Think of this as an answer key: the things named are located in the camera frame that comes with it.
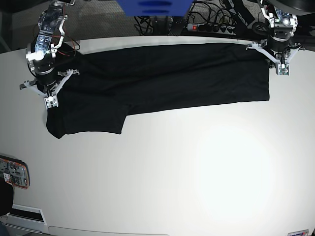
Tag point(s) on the white tray at table edge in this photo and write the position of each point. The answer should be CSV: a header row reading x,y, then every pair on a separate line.
x,y
25,218

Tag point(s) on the blue plastic box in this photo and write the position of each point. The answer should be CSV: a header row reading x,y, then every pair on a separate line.
x,y
155,7

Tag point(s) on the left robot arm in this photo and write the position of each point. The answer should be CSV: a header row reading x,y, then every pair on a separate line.
x,y
281,31

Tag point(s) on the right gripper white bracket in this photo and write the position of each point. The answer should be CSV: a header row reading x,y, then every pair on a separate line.
x,y
48,87

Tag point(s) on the black power strip red switch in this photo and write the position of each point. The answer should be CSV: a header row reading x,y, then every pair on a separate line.
x,y
214,29

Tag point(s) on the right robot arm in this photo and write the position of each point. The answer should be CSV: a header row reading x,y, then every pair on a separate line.
x,y
44,54

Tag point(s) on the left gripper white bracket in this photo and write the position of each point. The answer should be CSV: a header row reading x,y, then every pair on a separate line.
x,y
278,53

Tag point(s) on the small sticker label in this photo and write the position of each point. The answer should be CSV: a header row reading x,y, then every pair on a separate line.
x,y
299,233

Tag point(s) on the black T-shirt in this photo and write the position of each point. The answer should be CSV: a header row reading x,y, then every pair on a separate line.
x,y
112,85

